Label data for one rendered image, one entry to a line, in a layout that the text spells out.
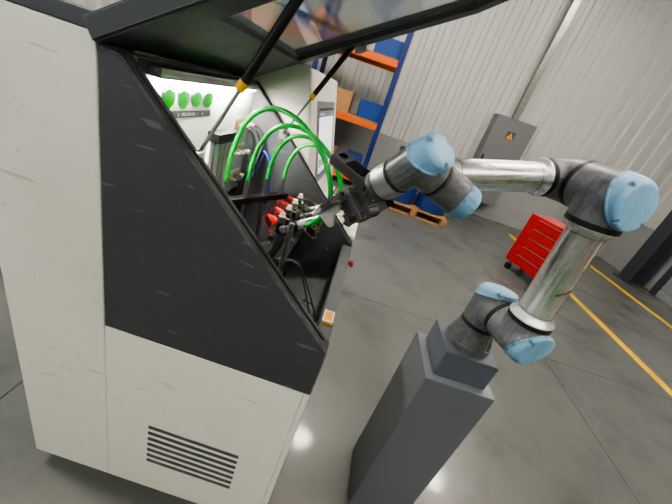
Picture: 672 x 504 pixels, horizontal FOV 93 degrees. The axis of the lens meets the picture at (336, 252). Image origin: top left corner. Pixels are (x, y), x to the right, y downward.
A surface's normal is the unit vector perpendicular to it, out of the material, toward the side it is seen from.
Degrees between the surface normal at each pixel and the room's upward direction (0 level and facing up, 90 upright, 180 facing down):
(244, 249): 90
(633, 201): 83
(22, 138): 90
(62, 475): 0
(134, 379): 90
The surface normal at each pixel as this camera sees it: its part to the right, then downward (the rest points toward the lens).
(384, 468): -0.12, 0.42
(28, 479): 0.29, -0.85
